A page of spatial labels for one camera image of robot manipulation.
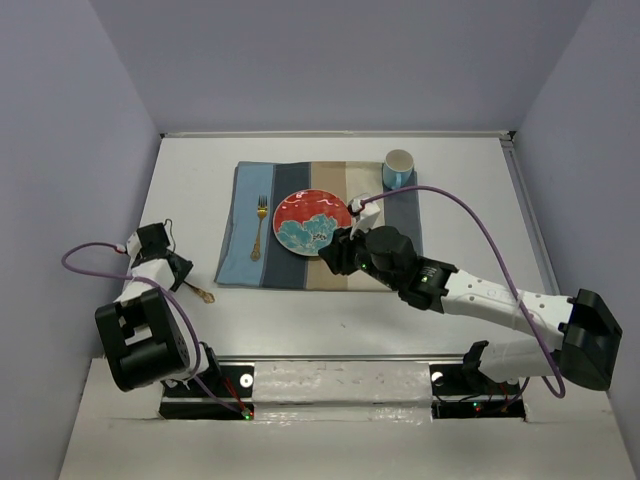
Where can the aluminium rail right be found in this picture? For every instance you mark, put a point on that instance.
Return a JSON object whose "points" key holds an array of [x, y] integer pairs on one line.
{"points": [[534, 232]]}

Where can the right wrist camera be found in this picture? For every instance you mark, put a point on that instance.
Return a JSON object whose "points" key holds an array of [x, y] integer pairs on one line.
{"points": [[364, 213]]}

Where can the gold spoon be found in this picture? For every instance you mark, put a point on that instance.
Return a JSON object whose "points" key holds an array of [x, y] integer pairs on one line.
{"points": [[206, 296]]}

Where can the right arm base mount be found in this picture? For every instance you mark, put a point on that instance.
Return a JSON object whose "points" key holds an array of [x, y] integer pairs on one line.
{"points": [[461, 391]]}

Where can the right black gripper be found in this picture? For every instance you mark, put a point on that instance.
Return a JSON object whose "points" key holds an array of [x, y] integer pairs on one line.
{"points": [[338, 251]]}

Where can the gold fork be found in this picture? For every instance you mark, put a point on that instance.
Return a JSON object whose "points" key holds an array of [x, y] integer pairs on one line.
{"points": [[262, 213]]}

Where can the aluminium rail back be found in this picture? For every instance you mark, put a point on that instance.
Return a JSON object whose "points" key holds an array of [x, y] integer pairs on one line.
{"points": [[499, 134]]}

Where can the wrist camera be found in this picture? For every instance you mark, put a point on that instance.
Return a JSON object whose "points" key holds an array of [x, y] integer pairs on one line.
{"points": [[364, 213], [133, 246]]}

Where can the light blue mug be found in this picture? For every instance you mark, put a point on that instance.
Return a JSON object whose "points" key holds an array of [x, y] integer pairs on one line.
{"points": [[397, 169]]}

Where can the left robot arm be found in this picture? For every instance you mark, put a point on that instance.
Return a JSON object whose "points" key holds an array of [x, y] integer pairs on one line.
{"points": [[144, 336]]}

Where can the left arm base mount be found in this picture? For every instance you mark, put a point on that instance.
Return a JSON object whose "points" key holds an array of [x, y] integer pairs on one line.
{"points": [[224, 396]]}

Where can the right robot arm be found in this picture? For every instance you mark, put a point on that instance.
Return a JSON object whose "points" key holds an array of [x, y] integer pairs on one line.
{"points": [[577, 337]]}

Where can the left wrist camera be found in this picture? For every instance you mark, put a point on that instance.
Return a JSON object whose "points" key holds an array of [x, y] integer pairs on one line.
{"points": [[133, 246]]}

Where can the striped cloth placemat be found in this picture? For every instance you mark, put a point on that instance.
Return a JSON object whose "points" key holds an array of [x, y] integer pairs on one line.
{"points": [[278, 268]]}

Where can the red and teal plate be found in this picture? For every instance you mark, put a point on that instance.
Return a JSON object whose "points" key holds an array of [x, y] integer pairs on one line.
{"points": [[304, 221]]}

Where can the aluminium rail front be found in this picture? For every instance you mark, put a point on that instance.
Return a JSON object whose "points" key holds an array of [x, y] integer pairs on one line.
{"points": [[429, 358]]}

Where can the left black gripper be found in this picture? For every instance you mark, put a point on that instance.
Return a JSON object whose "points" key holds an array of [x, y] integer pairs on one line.
{"points": [[185, 266]]}

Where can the aluminium rail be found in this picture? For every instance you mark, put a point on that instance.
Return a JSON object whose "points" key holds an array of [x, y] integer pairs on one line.
{"points": [[534, 232], [499, 134], [429, 358]]}

